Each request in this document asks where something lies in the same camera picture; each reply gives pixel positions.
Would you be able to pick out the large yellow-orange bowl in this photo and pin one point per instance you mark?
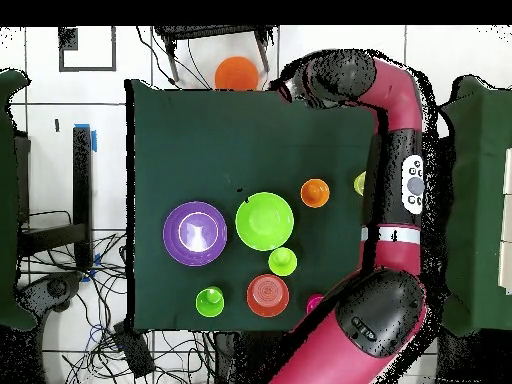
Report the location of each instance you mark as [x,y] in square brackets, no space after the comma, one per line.
[236,74]

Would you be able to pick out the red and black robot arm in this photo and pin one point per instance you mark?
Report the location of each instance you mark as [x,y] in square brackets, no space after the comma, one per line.
[396,100]

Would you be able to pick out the green bowl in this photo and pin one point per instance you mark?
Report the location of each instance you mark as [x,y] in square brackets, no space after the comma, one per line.
[264,222]

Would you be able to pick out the lime yellow cup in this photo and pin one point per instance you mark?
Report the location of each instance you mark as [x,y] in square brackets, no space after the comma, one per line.
[282,262]

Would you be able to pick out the orange cup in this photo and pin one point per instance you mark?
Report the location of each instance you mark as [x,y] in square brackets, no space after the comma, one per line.
[315,194]

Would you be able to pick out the red-orange bowl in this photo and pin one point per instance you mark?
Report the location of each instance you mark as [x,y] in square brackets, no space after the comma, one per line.
[267,296]

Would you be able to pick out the purple bowl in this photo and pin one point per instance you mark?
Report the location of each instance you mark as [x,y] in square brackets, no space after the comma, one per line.
[176,248]

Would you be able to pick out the dark green tablecloth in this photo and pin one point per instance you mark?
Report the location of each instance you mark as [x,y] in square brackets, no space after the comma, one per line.
[200,140]

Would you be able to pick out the green cup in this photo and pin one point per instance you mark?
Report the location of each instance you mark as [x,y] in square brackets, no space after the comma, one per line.
[210,304]

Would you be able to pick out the red cup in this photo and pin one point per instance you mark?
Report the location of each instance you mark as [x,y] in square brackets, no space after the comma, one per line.
[314,302]

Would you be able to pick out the blue tape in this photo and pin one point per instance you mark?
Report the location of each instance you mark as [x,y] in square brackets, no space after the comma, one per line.
[93,140]

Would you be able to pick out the black power strip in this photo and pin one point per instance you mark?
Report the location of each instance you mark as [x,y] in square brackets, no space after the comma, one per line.
[134,352]

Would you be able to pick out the green cloth side table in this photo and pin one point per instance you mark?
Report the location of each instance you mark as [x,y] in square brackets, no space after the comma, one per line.
[8,200]
[480,200]

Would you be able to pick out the white boxes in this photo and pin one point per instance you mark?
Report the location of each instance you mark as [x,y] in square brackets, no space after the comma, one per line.
[507,220]

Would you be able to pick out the black desk frame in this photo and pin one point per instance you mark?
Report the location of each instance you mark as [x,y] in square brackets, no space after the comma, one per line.
[82,180]

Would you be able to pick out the black square floor frame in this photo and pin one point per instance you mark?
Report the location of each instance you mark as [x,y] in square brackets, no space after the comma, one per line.
[88,69]

